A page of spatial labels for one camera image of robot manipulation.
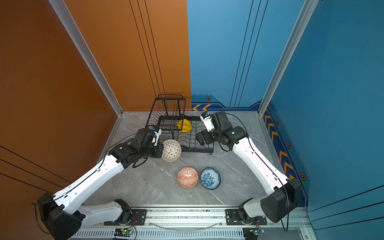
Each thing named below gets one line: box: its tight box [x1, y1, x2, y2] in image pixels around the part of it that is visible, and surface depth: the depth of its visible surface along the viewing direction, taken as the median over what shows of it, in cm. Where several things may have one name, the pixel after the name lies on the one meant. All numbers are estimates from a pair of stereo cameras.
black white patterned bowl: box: [161, 139, 182, 163], surface depth 81 cm
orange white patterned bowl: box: [177, 167, 199, 189], surface depth 85 cm
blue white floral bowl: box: [200, 167, 221, 190], surface depth 84 cm
